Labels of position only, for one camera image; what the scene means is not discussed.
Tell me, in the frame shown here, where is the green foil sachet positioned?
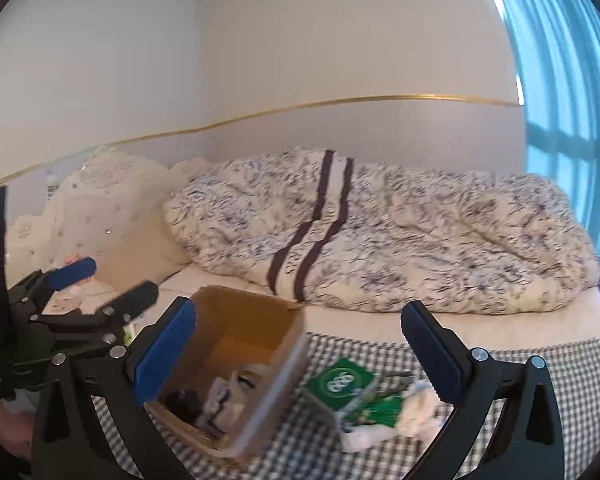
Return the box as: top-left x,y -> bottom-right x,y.
349,393 -> 405,428

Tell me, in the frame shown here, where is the white tufted headboard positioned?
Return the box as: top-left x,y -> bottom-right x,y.
6,148 -> 210,312

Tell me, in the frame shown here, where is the blue window curtain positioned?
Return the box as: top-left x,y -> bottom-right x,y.
493,0 -> 600,256

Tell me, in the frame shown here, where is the beige pillow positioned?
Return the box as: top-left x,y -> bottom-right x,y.
95,210 -> 190,292

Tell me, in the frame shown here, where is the checkered gingham cloth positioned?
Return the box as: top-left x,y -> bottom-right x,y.
89,331 -> 600,480

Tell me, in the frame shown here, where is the green 999 medicine box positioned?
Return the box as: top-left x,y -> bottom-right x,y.
303,358 -> 379,422

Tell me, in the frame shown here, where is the white crumpled tissue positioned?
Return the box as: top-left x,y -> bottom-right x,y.
339,380 -> 442,454

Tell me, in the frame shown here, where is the floral patterned duvet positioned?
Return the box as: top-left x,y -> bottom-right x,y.
162,148 -> 600,315

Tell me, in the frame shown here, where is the brown cardboard box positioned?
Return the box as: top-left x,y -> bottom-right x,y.
145,286 -> 309,469

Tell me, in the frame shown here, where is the white mattress sheet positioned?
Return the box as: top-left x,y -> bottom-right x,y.
44,261 -> 600,361

